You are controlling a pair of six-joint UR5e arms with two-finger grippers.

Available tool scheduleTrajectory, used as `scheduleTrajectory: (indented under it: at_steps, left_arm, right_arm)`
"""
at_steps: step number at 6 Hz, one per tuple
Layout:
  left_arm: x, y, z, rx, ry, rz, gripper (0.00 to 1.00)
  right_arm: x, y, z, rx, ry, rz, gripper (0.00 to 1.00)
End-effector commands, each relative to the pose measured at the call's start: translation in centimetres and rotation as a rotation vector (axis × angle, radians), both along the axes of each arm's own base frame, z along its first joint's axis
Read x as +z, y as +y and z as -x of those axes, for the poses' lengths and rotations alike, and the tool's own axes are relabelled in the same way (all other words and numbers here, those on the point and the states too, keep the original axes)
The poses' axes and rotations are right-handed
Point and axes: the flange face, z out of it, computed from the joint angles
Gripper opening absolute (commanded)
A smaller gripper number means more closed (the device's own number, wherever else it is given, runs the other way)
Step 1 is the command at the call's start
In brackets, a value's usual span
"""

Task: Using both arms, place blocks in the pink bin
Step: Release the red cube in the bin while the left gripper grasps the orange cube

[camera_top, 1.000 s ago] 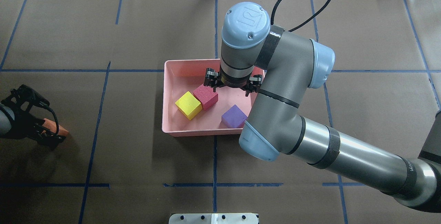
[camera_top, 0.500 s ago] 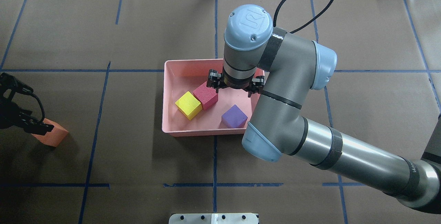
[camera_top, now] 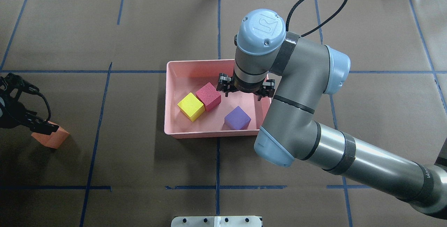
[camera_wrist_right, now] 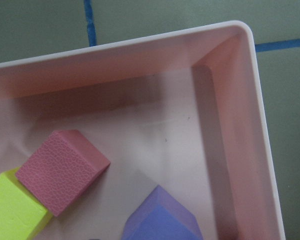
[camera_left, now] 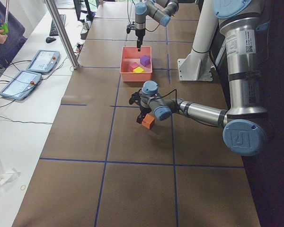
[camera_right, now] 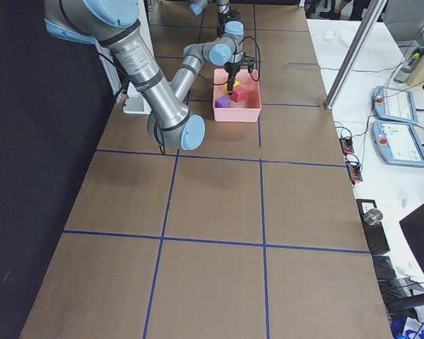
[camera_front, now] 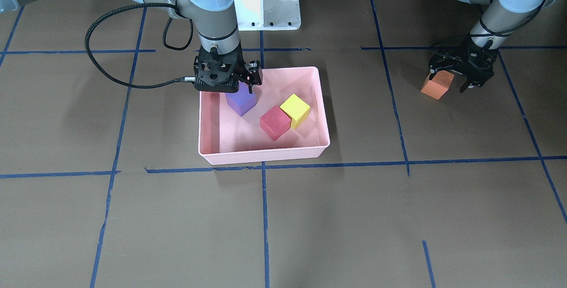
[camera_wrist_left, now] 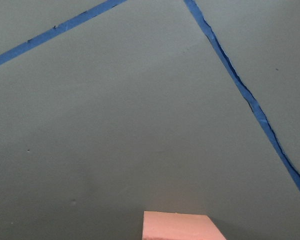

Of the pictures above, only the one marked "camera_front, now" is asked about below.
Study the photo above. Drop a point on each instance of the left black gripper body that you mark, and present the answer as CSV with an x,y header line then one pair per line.
x,y
470,59

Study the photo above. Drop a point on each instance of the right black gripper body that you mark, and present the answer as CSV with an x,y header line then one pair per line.
x,y
253,73

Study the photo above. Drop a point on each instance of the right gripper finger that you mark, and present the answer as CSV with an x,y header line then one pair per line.
x,y
253,75

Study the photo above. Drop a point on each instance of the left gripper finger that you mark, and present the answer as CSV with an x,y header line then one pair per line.
x,y
475,78
442,61

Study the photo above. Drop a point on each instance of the purple foam block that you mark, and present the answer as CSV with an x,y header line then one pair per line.
x,y
241,101

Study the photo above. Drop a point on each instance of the orange foam block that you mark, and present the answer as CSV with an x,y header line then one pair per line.
x,y
438,85

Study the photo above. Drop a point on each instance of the red foam block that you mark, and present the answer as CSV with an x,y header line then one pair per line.
x,y
275,122

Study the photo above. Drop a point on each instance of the yellow foam block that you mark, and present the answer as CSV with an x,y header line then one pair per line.
x,y
296,109

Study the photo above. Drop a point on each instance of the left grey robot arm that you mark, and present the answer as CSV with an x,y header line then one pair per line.
x,y
501,18

